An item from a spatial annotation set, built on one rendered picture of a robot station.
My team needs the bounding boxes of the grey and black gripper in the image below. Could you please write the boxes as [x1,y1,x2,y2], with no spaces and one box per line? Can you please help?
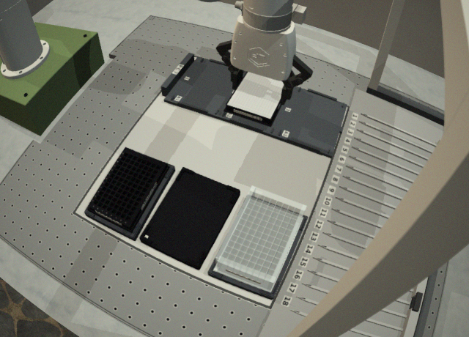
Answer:
[216,14,313,105]

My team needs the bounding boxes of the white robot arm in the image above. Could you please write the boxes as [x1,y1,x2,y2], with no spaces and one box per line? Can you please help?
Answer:
[0,0,307,79]

